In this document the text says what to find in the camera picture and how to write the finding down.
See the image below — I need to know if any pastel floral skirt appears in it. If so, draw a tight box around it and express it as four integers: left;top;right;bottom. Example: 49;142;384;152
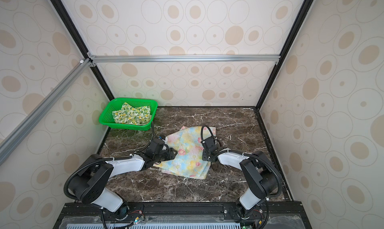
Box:
156;127;216;180

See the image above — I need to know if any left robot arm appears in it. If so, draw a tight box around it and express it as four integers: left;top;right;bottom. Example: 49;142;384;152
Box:
64;138;178;213

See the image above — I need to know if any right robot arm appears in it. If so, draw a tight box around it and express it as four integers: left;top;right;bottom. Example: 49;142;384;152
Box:
201;136;283;218

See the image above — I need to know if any lemon print folded skirt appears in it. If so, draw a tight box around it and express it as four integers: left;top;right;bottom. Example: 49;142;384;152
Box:
112;102;152;126

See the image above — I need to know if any green plastic basket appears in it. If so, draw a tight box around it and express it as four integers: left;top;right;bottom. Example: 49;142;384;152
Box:
99;97;158;131

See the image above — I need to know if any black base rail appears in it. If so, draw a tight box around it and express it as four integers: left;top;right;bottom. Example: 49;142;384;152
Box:
54;202;311;229

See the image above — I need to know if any horizontal aluminium back rail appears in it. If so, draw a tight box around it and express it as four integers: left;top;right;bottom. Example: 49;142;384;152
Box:
88;54;280;63

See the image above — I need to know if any diagonal aluminium left rail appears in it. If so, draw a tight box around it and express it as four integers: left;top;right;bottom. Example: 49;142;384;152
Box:
1;58;91;164

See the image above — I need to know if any black left corner post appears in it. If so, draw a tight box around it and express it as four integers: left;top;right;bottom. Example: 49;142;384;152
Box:
49;0;115;100

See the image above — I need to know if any black corner post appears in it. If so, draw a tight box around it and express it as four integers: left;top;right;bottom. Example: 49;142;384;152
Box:
256;0;315;111
49;0;115;100

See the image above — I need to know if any black right corner post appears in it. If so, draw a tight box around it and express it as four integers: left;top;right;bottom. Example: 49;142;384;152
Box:
256;0;315;111

